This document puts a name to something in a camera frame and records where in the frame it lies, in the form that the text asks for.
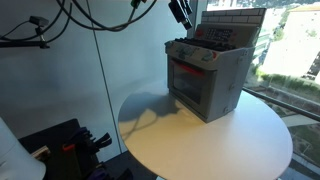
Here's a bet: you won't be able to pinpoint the black camera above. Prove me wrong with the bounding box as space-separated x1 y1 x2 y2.
28 15 50 28

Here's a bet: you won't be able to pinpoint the grey toy oven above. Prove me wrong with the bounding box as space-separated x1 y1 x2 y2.
164 7 267 124

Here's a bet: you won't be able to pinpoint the large pale building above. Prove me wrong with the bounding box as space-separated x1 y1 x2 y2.
263 5 320 81

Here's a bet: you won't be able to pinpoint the oven door with red handle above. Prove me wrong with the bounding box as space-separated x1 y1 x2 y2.
167 57 216 122

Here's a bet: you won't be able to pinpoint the thin black camera cable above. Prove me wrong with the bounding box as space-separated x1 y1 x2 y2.
0 20 32 41

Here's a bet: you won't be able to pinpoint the thick black cable loop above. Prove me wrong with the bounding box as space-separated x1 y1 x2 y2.
54 0 158 33

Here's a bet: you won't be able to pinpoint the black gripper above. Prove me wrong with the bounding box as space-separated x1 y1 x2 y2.
168 0 194 30

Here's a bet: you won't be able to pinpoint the black camera boom stand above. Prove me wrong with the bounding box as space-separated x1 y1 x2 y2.
0 26 51 50

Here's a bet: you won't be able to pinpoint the black clamp orange tip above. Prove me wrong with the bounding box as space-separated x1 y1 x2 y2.
61 142 77 153

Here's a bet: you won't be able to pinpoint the black stove grate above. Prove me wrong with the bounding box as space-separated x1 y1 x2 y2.
174 37 236 53

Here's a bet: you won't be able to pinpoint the green plastic part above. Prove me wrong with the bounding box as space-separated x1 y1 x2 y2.
130 0 143 9

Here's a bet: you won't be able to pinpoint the black hanging cable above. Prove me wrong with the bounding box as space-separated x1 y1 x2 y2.
44 1 74 44

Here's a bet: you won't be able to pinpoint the grey stove knob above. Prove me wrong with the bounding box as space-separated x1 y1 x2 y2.
203 50 218 63
178 45 190 56
165 41 176 52

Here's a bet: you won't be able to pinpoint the black clamp purple handles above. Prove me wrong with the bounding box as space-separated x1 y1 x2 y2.
70 126 113 155

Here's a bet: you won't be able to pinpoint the dark horizontal window rail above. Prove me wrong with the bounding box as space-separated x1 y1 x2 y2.
242 86 320 123

